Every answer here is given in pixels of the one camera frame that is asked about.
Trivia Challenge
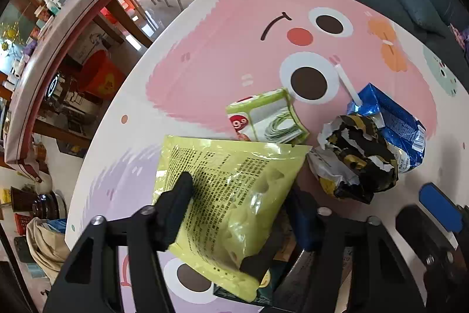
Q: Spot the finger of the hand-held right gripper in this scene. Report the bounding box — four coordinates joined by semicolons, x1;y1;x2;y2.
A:
396;207;459;256
419;182;469;237

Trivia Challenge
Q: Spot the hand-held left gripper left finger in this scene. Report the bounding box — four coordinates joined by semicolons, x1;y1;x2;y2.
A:
43;172;195;313

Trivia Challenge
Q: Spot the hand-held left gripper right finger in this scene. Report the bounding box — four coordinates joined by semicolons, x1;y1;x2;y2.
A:
284;186;427;313

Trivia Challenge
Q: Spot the yellow-green snack bag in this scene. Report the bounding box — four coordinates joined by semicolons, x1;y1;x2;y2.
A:
153;135;313;303

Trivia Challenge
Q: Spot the tan paper wrapper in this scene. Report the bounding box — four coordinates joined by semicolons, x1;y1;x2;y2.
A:
276;235;298;261

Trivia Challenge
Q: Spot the dark green box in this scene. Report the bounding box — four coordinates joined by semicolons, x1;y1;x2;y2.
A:
213;267;281;310

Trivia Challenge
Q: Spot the black and gold crumpled wrapper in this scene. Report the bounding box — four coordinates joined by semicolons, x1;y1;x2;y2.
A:
307;114;400;204

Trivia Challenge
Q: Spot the blue snack wrapper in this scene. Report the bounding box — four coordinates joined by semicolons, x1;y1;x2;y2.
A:
346;82;428;175

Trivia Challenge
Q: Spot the green and white packet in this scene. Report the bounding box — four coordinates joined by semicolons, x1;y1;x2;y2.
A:
225;87;311;145

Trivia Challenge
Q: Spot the dark cooking pot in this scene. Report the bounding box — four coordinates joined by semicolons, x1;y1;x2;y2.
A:
31;190;67;223

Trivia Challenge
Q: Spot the beige cloth bag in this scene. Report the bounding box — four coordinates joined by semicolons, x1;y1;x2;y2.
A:
25;217;69;285

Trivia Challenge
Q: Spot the white drinking straw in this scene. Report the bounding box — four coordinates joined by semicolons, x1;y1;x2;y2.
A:
334;64;363;105

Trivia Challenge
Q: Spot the red box with yellow print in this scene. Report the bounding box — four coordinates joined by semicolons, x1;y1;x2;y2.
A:
78;50;126;101

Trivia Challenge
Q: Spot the purple backpack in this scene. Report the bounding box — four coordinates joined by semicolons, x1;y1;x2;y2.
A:
448;23;469;54

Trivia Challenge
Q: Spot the dark teal cushion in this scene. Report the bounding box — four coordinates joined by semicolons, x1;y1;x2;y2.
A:
384;0;447;39

